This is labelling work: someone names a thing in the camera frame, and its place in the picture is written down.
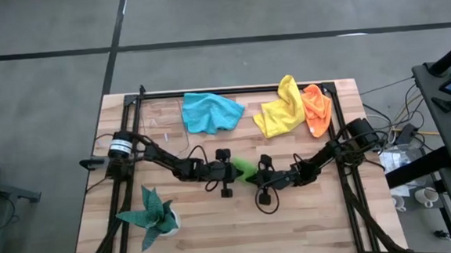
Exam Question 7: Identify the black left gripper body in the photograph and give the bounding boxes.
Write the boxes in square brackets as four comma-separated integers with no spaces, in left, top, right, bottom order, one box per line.
[205,147,239,200]

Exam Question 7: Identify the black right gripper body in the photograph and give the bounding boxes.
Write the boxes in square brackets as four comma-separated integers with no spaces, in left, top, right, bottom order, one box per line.
[254,153,294,207]

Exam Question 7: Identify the green microfiber towel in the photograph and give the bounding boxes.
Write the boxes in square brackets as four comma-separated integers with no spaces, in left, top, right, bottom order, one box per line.
[230,154,260,185]

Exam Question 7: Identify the yellow microfiber towel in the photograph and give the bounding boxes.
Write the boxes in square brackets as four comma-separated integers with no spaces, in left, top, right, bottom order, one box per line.
[249,73,308,140]

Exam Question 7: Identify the blue microfiber towel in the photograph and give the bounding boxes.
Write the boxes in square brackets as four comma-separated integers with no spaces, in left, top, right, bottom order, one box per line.
[179,89,248,138]

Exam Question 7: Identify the clear plastic basket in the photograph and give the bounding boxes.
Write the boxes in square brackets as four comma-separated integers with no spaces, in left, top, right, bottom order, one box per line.
[137,97,192,156]

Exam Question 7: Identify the orange microfiber towel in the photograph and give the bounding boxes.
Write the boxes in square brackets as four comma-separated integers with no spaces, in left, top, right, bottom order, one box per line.
[300,81,335,139]

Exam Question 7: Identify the potted snake plant white pot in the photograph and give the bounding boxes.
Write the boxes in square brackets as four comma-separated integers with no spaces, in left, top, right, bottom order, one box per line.
[113,183,185,253]

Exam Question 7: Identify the white mug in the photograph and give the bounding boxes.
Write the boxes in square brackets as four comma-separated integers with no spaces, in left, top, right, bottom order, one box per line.
[390,193,408,214]
[413,186,441,209]

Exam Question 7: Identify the black power adapter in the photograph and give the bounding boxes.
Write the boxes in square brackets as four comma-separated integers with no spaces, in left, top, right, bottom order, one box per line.
[396,121,420,145]

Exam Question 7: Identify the black floor plug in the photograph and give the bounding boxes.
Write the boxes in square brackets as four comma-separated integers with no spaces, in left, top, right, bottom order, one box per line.
[434,228,451,242]

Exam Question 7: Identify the black operator desk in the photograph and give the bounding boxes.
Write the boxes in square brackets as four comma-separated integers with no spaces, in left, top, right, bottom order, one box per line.
[377,36,451,253]

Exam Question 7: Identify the grey metal table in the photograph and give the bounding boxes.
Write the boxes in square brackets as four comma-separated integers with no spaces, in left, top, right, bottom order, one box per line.
[0,172,45,253]

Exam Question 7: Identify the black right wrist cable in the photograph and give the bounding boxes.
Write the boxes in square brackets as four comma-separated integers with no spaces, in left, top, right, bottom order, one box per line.
[254,183,282,216]

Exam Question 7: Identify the black clamp bracket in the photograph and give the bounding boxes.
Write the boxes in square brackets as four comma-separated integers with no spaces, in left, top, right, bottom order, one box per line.
[78,156,110,172]

